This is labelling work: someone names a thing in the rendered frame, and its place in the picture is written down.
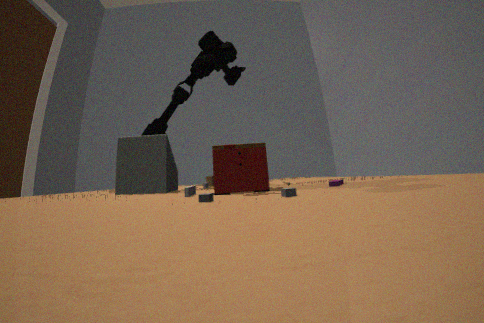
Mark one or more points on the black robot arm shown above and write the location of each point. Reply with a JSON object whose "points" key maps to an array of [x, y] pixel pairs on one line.
{"points": [[180, 95]]}

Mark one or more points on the small brown cube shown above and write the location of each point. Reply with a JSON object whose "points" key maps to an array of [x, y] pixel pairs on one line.
{"points": [[210, 180]]}

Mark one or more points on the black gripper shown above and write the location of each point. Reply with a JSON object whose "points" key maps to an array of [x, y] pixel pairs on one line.
{"points": [[216, 59]]}

